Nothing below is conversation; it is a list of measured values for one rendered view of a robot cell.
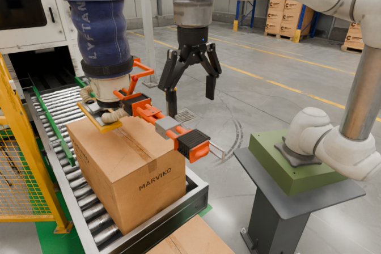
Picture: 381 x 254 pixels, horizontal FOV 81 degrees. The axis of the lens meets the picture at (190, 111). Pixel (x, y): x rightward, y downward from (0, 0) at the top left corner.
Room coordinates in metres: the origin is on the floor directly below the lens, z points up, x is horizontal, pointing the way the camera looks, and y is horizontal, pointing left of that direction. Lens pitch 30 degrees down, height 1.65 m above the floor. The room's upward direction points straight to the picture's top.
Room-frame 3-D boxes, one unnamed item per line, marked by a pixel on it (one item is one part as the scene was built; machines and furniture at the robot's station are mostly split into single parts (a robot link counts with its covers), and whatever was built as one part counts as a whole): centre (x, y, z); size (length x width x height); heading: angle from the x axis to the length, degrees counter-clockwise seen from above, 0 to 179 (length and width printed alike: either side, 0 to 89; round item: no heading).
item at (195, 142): (0.54, 0.00, 1.22); 0.08 x 0.07 x 0.05; 41
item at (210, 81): (0.60, -0.06, 1.39); 0.03 x 0.01 x 0.07; 40
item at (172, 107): (0.51, 0.05, 1.39); 0.03 x 0.01 x 0.07; 40
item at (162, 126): (0.65, 0.08, 1.21); 0.07 x 0.07 x 0.04; 41
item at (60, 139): (1.73, 1.34, 0.60); 1.60 x 0.10 x 0.09; 39
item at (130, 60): (1.00, 0.38, 1.34); 0.23 x 0.23 x 0.04
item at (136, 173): (0.99, 0.38, 0.75); 0.60 x 0.40 x 0.40; 43
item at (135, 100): (0.81, 0.22, 1.22); 0.10 x 0.08 x 0.06; 131
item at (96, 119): (0.94, 0.46, 1.12); 0.34 x 0.10 x 0.05; 41
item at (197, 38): (0.55, -0.01, 1.52); 0.08 x 0.07 x 0.09; 130
